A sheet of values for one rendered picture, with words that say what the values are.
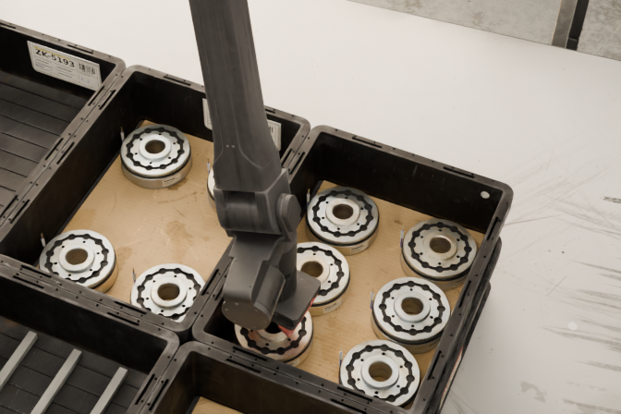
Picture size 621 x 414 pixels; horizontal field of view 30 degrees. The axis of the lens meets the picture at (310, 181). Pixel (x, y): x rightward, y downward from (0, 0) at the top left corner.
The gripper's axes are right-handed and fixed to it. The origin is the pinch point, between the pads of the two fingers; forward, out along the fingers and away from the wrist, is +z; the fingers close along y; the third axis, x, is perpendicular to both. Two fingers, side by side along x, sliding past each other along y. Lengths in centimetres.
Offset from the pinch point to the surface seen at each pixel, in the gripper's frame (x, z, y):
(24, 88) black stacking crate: 21, 8, -58
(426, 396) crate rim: -3.0, -6.0, 22.5
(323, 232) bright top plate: 17.1, 2.8, -1.9
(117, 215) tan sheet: 7.2, 6.3, -30.1
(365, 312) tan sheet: 9.9, 5.3, 8.5
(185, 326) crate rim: -8.7, -5.4, -7.4
